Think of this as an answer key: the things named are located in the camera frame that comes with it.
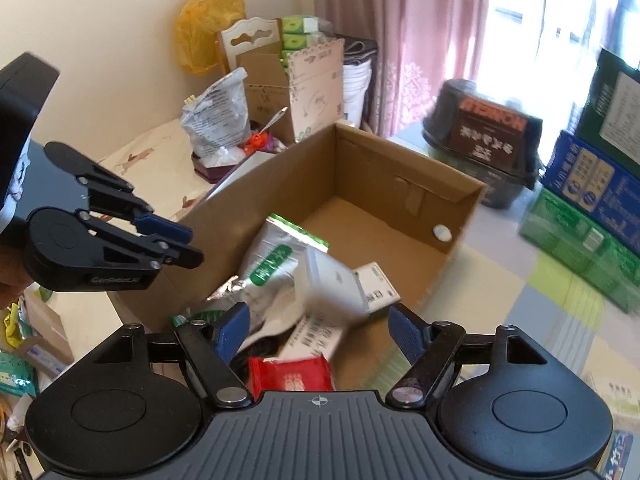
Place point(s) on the brown cardboard box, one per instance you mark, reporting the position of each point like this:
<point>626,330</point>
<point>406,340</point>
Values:
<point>380,160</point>

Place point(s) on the pink printed carton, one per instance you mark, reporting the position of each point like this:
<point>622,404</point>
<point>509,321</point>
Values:
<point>315,90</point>

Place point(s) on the red packet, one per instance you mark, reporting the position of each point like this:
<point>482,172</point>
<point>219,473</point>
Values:
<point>290,375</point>

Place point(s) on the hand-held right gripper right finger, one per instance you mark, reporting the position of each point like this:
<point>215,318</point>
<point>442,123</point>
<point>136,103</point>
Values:
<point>407,332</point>

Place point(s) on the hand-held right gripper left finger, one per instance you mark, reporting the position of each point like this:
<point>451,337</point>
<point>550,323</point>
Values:
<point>232,330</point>

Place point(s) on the white ointment box green bird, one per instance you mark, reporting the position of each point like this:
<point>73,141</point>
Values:
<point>320,335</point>

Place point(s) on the white storage bin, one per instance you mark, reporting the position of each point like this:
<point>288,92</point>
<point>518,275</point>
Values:
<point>357,90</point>

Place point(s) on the green tissue pack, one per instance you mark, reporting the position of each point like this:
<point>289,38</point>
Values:
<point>575,245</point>

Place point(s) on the window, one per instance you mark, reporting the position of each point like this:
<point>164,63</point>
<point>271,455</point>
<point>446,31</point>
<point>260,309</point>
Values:
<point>550,20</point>

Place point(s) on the orange small object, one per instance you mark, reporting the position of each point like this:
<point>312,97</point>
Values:
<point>256,141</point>

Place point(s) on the silver foil pouch green label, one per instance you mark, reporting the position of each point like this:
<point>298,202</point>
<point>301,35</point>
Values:
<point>270,260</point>

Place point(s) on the yellow plastic bag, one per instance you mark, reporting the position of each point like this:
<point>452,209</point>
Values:
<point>200,25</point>

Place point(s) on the blue carton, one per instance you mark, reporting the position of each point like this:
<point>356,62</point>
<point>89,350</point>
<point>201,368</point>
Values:
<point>590,185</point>

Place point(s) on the person's left hand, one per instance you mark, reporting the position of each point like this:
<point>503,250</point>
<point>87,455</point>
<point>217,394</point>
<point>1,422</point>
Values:
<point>12,282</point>

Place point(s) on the small brown carton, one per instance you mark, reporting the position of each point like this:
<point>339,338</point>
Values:
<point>47,330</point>

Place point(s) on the small white box green print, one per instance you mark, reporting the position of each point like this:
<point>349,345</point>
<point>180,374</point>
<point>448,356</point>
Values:
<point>377,285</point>

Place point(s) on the white square night light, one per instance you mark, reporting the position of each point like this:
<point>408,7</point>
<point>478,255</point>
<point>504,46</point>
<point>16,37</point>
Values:
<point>330,285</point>

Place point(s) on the maroon box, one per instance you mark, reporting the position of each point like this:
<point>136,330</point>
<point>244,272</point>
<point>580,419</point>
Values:
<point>210,172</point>

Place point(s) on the metal spoon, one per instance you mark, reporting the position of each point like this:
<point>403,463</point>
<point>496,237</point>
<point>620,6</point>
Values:
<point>272,119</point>

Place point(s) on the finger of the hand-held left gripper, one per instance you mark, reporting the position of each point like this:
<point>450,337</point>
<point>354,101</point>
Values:
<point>180,256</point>
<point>165,227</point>

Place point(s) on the dark green box white label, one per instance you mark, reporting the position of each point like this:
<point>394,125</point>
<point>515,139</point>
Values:
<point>605,105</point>

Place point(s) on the white printed plastic bag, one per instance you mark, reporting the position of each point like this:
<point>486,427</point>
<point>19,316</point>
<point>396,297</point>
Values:
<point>215,115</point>

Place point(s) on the white chair back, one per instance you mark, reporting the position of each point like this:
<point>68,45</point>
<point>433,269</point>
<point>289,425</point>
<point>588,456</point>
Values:
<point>227,40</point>

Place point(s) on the beige printed table cover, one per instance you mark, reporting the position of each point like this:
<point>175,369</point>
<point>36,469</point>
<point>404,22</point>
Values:
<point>150,160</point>

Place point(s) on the checkered tablecloth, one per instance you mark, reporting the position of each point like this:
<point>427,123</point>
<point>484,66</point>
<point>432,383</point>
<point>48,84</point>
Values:
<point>500,310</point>

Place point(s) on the green packet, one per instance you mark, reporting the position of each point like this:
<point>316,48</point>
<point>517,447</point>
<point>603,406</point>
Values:
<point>17,375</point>

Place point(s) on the pink patterned curtain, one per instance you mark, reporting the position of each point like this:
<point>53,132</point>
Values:
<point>400,35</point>

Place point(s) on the dark instant noodle bowl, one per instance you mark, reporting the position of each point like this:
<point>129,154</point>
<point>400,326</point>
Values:
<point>480,130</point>

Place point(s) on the green tissue boxes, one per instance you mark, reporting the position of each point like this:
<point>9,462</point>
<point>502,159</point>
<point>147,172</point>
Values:
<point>292,27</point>

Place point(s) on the open brown carton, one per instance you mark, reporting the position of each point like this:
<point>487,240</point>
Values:
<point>262,90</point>

